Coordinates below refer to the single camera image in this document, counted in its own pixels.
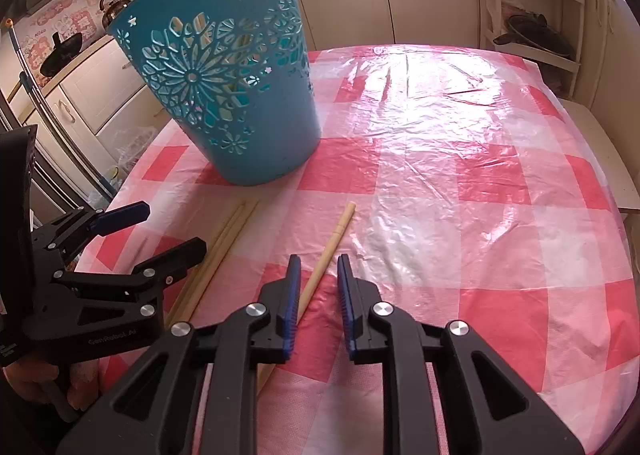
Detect single wooden chopstick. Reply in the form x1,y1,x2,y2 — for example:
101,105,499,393
255,202,357,396
180,198,262,323
170,202,248,323

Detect white tiered trolley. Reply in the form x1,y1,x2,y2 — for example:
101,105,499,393
472,0,587,98

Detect white drawer base cabinet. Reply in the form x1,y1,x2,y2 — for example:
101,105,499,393
10,35,166,186

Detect white panelled base cabinet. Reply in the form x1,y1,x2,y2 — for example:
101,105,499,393
565,0,636,111

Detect dark pan with lid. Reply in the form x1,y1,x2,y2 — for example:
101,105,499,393
492,12,576,61

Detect blue perforated plastic basket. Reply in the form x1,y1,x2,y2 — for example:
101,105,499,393
107,0,322,186

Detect steel whistling kettle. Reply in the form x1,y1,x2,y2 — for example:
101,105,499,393
99,0,132,31

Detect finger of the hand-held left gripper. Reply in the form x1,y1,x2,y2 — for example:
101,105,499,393
31,202,151,256
50,236,208,321

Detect person's left hand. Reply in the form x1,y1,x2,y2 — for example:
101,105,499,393
5,357,108,413

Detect mop pole with orange tip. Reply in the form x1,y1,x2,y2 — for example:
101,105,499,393
2,18,61,136

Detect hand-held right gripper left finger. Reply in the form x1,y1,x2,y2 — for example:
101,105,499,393
56,255,302,455

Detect clear plastic bag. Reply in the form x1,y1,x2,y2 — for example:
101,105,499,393
112,125,161,186

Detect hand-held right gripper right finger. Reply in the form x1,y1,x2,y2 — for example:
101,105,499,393
337,253,585,455

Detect black wok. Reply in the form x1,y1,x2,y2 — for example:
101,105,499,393
39,31,85,78

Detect small white wooden stool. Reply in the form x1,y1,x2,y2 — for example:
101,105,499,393
557,98,640,216

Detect pink wall stickers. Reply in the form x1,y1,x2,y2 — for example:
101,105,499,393
20,0,118,81

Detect red checked plastic tablecloth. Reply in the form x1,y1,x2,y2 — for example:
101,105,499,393
65,42,632,455

